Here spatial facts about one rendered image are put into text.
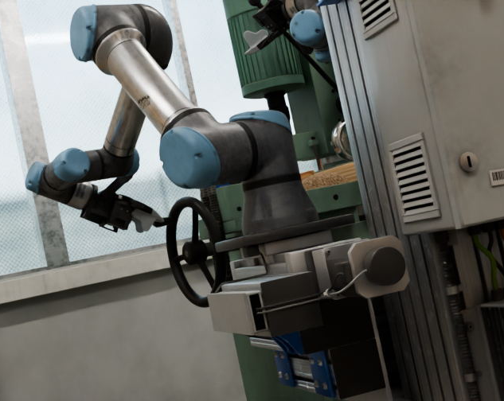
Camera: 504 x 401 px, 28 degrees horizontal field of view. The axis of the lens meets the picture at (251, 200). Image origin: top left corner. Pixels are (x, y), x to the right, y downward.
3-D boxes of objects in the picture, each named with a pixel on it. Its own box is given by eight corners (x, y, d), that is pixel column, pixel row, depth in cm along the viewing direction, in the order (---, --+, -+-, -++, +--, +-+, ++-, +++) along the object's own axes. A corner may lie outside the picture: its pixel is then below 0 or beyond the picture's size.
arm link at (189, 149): (266, 145, 185) (130, -8, 215) (199, 154, 176) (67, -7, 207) (247, 194, 192) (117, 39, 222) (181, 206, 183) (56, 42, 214)
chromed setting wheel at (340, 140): (334, 166, 268) (325, 121, 269) (370, 160, 275) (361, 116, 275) (341, 164, 266) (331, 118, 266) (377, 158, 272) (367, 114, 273)
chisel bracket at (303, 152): (268, 172, 275) (262, 142, 275) (310, 165, 282) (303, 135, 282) (282, 167, 269) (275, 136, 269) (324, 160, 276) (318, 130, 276)
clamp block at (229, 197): (205, 227, 267) (198, 194, 267) (248, 218, 274) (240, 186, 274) (231, 219, 254) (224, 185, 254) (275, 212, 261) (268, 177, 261)
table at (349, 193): (170, 247, 286) (166, 226, 286) (260, 228, 302) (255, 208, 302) (280, 220, 234) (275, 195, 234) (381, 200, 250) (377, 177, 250)
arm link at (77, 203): (70, 179, 250) (81, 173, 243) (87, 185, 252) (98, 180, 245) (61, 207, 248) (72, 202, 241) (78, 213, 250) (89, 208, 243)
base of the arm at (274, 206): (330, 218, 190) (318, 167, 190) (255, 233, 186) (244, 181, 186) (305, 223, 204) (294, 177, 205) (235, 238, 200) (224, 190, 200)
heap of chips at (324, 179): (288, 195, 248) (286, 180, 248) (334, 186, 255) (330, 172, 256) (308, 189, 241) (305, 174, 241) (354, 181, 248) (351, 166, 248)
